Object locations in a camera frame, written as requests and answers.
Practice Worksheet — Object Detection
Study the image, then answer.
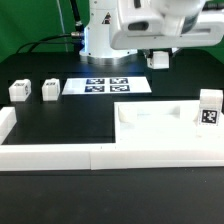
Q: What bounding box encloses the white U-shaped fence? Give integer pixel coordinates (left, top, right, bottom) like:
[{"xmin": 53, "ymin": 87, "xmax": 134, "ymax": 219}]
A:
[{"xmin": 0, "ymin": 107, "xmax": 224, "ymax": 171}]

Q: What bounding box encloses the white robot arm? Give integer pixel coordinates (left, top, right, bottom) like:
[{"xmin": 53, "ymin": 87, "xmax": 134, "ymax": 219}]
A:
[{"xmin": 80, "ymin": 0, "xmax": 224, "ymax": 68}]

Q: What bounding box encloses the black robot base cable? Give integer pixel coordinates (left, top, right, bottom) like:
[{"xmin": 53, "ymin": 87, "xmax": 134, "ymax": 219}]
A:
[{"xmin": 69, "ymin": 0, "xmax": 86, "ymax": 41}]

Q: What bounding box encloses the white tag sheet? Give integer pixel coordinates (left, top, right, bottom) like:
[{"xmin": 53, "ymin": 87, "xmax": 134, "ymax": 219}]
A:
[{"xmin": 62, "ymin": 76, "xmax": 151, "ymax": 95}]

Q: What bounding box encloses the white cable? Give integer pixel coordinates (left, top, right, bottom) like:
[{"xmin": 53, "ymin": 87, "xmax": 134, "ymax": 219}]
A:
[{"xmin": 55, "ymin": 0, "xmax": 70, "ymax": 53}]

